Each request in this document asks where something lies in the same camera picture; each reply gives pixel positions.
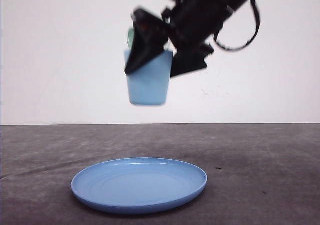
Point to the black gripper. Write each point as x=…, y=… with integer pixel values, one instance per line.
x=188, y=24

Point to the mint green plastic spoon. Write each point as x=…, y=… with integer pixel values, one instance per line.
x=130, y=37

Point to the blue plastic plate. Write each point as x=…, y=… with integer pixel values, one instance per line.
x=139, y=185

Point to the light blue plastic cup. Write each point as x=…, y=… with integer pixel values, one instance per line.
x=148, y=86

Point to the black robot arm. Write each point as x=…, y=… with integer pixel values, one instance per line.
x=187, y=25

